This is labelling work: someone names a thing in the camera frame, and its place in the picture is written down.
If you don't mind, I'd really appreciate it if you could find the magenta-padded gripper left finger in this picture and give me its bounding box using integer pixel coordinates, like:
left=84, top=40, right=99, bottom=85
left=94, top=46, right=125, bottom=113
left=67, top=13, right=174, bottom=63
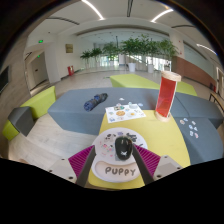
left=48, top=144, right=98, bottom=188

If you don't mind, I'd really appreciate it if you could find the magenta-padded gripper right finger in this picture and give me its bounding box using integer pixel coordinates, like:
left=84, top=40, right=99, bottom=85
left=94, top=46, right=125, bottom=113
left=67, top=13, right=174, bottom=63
left=132, top=143, right=184, bottom=186

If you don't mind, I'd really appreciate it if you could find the black computer mouse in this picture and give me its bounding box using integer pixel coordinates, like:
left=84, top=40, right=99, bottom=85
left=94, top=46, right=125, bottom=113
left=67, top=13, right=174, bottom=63
left=114, top=135, right=134, bottom=161

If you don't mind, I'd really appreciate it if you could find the round white printed mouse pad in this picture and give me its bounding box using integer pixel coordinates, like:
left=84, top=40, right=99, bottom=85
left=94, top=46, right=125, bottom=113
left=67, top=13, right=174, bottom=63
left=90, top=127, right=149, bottom=184

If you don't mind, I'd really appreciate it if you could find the grey upholstered seat block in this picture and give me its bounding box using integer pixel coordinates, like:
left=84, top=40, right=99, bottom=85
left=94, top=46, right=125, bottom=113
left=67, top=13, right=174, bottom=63
left=178, top=116, right=224, bottom=166
left=169, top=91, right=224, bottom=129
left=47, top=87, right=161, bottom=136

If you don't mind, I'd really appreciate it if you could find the group of loose stickers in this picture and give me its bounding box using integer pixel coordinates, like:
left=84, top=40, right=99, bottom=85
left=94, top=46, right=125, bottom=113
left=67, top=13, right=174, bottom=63
left=179, top=117, right=200, bottom=139
left=118, top=97, right=144, bottom=108

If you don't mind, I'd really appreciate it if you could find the dark grey cube seat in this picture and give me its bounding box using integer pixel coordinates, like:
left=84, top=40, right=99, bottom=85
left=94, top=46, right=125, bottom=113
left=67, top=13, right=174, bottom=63
left=8, top=106, right=35, bottom=137

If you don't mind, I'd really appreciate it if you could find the white sticker sheet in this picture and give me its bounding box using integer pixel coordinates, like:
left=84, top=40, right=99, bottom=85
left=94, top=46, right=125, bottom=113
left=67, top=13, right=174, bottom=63
left=105, top=103, right=147, bottom=124

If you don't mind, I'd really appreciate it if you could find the lime green seat block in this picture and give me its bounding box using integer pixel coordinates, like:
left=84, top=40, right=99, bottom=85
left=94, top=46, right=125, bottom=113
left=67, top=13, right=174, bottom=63
left=2, top=85, right=57, bottom=141
left=176, top=80, right=198, bottom=97
left=109, top=73, right=162, bottom=90

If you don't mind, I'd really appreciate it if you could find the folded dark blue umbrella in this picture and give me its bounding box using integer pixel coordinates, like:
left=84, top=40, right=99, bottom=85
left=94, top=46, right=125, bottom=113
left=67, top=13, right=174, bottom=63
left=83, top=92, right=109, bottom=112

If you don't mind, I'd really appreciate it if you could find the group of potted green plants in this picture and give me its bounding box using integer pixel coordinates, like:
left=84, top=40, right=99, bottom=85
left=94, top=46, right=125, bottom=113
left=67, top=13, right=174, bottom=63
left=79, top=34, right=179, bottom=74

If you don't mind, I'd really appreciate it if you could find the group of ceiling strip lights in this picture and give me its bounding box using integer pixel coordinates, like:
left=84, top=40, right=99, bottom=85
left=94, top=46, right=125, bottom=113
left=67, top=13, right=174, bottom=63
left=81, top=0, right=218, bottom=56

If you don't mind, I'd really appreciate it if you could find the red column with rope ends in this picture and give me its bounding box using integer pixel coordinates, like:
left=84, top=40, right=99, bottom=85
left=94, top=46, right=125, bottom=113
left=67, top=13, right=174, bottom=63
left=154, top=70, right=183, bottom=123

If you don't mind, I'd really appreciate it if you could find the wooden bench with black frame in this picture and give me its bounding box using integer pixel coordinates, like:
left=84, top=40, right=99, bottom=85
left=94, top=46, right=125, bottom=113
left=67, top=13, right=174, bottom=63
left=209, top=92, right=224, bottom=114

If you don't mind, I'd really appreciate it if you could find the dark wall screen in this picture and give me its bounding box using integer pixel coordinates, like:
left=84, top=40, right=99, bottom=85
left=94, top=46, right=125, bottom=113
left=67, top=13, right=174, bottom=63
left=0, top=65, right=11, bottom=94

